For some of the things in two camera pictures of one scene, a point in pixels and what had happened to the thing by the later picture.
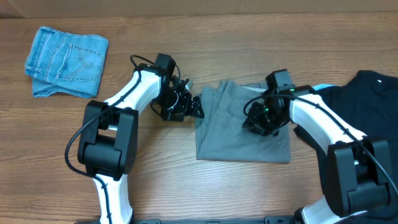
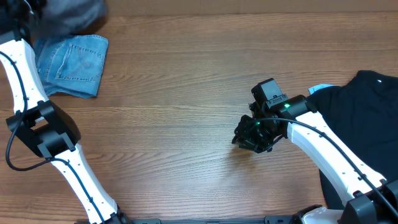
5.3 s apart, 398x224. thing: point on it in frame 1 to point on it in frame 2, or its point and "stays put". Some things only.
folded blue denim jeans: (71, 63) stays put
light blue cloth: (319, 86) stays put
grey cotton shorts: (220, 112) to (59, 18)
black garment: (369, 103) stays put
